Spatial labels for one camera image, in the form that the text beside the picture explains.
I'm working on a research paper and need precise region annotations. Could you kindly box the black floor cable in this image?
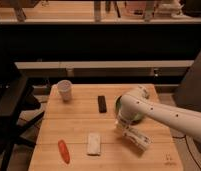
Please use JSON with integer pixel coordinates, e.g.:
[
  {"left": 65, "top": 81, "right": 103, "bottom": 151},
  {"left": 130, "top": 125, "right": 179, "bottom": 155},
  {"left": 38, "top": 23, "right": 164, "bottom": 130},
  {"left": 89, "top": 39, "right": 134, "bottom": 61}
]
[{"left": 172, "top": 134, "right": 201, "bottom": 171}]

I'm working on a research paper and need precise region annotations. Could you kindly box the white folded cloth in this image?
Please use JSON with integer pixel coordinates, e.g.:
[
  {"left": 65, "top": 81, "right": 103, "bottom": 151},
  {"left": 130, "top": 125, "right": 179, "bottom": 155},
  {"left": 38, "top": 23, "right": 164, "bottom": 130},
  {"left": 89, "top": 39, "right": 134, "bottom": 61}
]
[{"left": 87, "top": 133, "right": 101, "bottom": 156}]

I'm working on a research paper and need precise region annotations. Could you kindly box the black rectangular block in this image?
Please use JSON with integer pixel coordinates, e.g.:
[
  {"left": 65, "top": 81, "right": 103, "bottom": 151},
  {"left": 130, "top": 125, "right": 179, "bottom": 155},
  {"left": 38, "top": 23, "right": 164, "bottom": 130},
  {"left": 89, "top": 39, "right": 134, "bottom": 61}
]
[{"left": 98, "top": 96, "right": 107, "bottom": 113}]

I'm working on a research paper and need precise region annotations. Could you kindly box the green round plate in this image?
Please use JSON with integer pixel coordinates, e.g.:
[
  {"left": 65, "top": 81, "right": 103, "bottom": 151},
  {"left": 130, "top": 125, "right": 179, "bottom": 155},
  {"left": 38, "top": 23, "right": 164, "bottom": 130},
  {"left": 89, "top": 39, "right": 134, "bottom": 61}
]
[{"left": 114, "top": 97, "right": 144, "bottom": 125}]

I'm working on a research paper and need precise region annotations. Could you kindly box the black chair frame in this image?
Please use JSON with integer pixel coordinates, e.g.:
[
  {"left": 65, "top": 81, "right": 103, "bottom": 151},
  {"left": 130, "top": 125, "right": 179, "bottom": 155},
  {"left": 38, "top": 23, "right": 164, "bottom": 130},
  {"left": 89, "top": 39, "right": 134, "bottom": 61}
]
[{"left": 0, "top": 62, "right": 44, "bottom": 171}]

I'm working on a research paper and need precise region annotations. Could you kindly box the white labelled bottle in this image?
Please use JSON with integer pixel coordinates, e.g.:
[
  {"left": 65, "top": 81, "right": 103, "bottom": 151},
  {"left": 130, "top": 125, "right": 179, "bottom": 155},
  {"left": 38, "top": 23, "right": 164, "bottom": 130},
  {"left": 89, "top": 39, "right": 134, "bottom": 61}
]
[{"left": 123, "top": 127, "right": 151, "bottom": 151}]

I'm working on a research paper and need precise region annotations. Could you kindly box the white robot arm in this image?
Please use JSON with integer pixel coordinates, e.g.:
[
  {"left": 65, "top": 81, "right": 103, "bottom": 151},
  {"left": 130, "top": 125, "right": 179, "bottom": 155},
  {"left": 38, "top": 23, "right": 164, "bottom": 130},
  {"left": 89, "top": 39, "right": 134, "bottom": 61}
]
[{"left": 117, "top": 86, "right": 201, "bottom": 141}]

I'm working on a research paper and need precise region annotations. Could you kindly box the dark chair back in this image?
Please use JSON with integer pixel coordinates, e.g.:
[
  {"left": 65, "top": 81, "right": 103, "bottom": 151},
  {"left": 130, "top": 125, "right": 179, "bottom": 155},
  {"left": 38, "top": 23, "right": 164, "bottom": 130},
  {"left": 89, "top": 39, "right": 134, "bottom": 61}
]
[{"left": 173, "top": 51, "right": 201, "bottom": 112}]

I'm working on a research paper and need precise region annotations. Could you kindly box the white paper cup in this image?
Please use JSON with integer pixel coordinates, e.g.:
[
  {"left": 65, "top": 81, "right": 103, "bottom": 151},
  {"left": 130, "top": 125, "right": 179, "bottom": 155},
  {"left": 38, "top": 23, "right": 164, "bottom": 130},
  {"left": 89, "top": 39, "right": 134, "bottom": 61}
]
[{"left": 57, "top": 80, "right": 72, "bottom": 102}]

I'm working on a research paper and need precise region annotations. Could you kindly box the orange carrot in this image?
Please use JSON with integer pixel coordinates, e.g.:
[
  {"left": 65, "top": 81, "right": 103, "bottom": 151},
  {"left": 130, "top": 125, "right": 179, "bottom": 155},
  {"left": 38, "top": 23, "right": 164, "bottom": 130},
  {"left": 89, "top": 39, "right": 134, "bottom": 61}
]
[{"left": 58, "top": 140, "right": 70, "bottom": 164}]

